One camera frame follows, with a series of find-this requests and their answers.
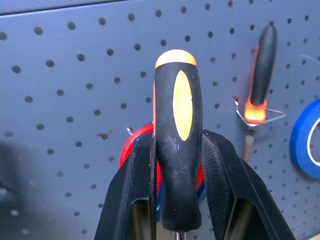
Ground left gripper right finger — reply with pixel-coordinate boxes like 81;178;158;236
199;129;297;240

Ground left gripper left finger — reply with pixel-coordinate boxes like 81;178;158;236
93;131;159;240

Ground thick orange black screwdriver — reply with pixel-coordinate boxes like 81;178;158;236
152;49;204;240

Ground slim black orange screwdriver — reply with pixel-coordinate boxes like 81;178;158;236
243;23;279;164

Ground blue tape roll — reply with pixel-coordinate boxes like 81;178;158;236
289;99;320;180

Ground grey metal pegboard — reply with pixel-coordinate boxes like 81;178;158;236
0;0;320;240

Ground red handled scissors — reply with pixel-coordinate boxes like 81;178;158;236
118;123;207;201

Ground silver triangular wire hook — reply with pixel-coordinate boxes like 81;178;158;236
233;95;286;131

